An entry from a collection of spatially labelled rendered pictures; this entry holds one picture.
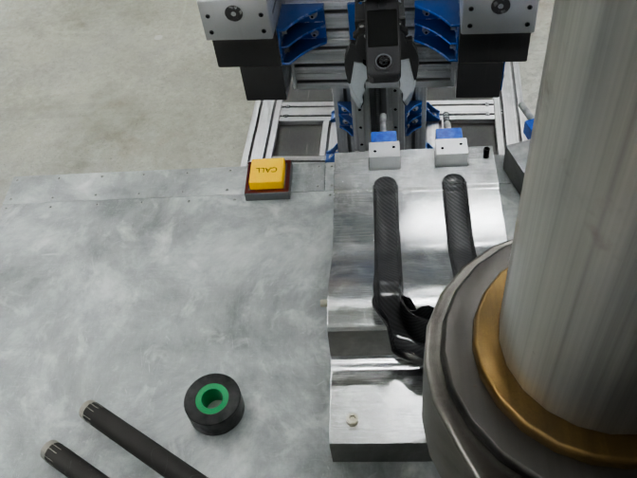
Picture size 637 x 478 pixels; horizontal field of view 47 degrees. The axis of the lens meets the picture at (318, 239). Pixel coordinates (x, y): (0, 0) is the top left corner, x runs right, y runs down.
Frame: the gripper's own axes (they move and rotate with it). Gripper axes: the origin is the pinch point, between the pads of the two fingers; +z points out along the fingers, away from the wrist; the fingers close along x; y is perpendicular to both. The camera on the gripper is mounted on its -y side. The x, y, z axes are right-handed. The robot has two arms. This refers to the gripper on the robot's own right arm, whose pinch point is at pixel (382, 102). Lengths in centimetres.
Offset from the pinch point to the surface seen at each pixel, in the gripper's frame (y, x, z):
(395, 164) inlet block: -2.3, -1.7, 11.0
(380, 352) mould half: -35.8, 1.5, 13.1
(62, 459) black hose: -49, 44, 17
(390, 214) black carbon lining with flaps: -11.4, -0.5, 12.9
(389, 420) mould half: -44.9, 0.7, 14.9
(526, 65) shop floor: 137, -54, 101
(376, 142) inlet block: 1.1, 1.2, 9.2
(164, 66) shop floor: 149, 87, 101
